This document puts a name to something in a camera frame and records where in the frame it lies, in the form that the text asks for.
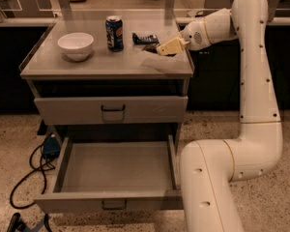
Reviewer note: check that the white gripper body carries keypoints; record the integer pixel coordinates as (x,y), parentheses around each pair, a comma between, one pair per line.
(193,37)

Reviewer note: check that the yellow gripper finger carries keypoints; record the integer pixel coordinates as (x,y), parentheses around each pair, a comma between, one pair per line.
(174,46)

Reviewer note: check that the brown rxbar chocolate bar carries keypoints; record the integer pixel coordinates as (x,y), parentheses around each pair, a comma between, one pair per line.
(151,48)

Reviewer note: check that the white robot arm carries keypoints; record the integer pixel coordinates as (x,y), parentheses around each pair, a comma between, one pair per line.
(208,166)

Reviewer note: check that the grey metal drawer cabinet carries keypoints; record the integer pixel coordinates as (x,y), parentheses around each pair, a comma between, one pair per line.
(132,72)

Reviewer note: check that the open grey middle drawer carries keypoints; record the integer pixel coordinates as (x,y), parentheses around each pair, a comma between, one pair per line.
(113,176)

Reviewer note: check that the closed grey upper drawer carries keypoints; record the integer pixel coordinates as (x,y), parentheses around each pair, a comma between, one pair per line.
(112,110)

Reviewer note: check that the blue snack wrapper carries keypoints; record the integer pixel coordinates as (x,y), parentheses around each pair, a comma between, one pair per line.
(151,39)

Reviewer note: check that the black counter cabinet right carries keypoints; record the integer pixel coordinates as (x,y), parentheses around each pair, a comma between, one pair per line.
(215,84)

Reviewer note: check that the black counter cabinet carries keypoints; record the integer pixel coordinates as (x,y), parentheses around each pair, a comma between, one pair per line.
(215,84)
(15,44)

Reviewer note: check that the blue pepsi can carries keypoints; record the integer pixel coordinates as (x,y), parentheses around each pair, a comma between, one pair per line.
(114,33)

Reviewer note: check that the white ceramic bowl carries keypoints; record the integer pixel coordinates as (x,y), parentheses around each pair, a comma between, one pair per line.
(76,46)

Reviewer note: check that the blue power box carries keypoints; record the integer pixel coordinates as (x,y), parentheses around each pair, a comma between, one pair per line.
(51,148)

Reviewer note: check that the black counter cabinet left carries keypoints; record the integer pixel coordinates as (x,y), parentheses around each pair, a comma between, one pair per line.
(15,44)

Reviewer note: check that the black object bottom left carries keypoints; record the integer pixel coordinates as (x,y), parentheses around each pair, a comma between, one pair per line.
(18,225)

